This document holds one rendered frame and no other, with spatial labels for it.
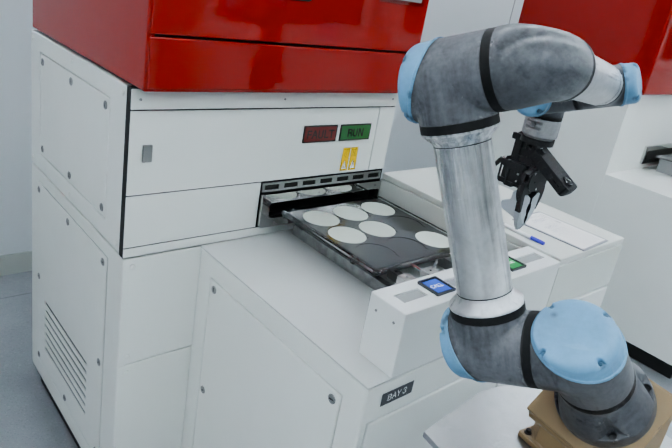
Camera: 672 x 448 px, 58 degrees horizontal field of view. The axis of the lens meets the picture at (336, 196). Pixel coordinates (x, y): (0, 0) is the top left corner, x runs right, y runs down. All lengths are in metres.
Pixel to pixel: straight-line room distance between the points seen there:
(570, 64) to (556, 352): 0.39
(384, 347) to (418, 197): 0.70
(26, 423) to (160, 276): 0.92
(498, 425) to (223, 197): 0.83
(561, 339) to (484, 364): 0.13
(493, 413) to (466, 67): 0.65
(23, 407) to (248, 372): 1.07
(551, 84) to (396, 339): 0.56
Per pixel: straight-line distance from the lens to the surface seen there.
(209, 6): 1.35
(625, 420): 1.06
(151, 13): 1.30
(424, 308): 1.18
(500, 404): 1.24
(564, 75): 0.86
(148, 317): 1.62
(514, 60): 0.83
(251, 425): 1.56
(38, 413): 2.36
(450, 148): 0.89
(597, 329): 0.94
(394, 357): 1.19
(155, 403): 1.80
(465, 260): 0.93
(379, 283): 1.48
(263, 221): 1.65
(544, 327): 0.94
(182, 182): 1.48
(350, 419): 1.24
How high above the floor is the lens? 1.52
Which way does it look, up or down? 20 degrees down
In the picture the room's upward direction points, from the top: 10 degrees clockwise
